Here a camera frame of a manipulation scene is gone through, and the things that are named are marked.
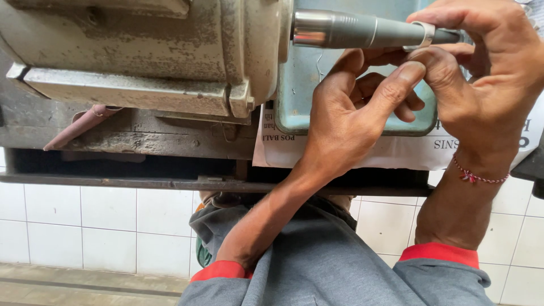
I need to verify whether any pink rolled sandpaper cone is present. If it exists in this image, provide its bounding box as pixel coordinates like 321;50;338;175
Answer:
42;105;124;152

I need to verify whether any teal metal tray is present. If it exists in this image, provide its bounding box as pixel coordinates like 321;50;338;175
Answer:
274;0;438;137

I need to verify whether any dark wooden workbench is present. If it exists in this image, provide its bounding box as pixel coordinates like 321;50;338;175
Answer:
0;47;434;197

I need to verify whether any white newspaper sheet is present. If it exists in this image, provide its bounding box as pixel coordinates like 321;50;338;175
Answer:
253;91;544;171

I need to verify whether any person's grey red-cuffed shirt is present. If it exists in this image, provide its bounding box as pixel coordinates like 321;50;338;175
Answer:
178;193;496;306

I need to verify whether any person's left hand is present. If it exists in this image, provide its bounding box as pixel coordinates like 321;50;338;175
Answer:
297;48;426;182

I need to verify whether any person's right hand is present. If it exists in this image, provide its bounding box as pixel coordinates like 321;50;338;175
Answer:
406;0;544;166

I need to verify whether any beige electric polishing motor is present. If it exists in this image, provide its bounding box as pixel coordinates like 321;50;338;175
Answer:
0;0;295;119

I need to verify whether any silver ring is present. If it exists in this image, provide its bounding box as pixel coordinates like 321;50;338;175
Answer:
403;21;436;52

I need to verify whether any grey tapered metal spindle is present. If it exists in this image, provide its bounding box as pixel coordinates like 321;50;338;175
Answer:
292;9;464;49

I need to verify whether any red thread bracelet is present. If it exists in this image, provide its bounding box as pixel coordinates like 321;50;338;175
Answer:
452;153;510;184

